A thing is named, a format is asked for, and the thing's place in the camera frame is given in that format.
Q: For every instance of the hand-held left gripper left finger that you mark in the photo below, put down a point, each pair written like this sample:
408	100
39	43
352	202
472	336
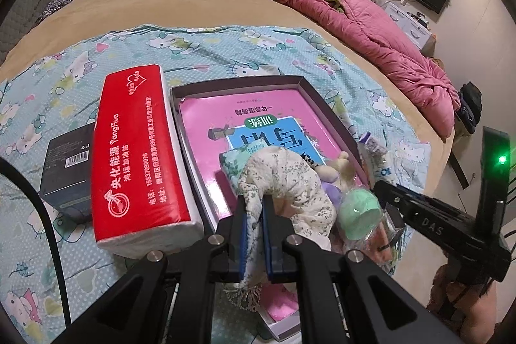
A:
242	243

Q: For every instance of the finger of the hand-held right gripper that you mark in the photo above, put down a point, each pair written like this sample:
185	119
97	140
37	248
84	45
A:
397	197

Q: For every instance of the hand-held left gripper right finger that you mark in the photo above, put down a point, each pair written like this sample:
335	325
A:
268	243

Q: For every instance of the green makeup sponge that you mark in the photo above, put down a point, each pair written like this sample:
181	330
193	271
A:
358	211

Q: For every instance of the white tissue packet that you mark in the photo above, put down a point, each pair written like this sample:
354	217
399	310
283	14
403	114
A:
377	158

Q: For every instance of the pink face mask packet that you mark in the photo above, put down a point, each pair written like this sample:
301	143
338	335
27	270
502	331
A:
375	251

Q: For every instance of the white floral cloth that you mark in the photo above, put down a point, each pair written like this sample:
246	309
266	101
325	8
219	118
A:
298	191

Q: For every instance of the plush bunny with purple ribbon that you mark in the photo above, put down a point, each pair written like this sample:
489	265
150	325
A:
338	166

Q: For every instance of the green floral tissue packet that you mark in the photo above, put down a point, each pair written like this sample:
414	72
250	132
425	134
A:
234	162

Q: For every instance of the dark cardboard tray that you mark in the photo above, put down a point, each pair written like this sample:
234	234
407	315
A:
314	106

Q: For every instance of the person's right forearm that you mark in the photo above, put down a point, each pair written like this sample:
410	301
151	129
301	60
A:
487	307

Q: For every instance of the person's right hand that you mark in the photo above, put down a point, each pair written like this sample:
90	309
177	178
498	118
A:
445	287

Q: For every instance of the black bag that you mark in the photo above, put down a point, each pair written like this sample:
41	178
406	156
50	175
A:
469	106

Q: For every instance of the pink book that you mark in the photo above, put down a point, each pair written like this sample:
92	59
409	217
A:
197	118

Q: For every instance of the red tissue pack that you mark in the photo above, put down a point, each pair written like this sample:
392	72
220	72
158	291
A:
133	166

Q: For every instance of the pink quilt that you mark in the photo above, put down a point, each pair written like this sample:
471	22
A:
383	45

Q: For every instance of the black cardboard box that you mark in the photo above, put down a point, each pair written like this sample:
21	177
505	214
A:
64	174

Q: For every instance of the blue cartoon printed blanket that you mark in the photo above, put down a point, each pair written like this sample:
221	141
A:
121	45

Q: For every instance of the dark patterned cloth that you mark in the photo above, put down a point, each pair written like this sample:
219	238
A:
56	5

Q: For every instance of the grey quilted sofa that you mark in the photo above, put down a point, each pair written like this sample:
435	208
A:
24	13

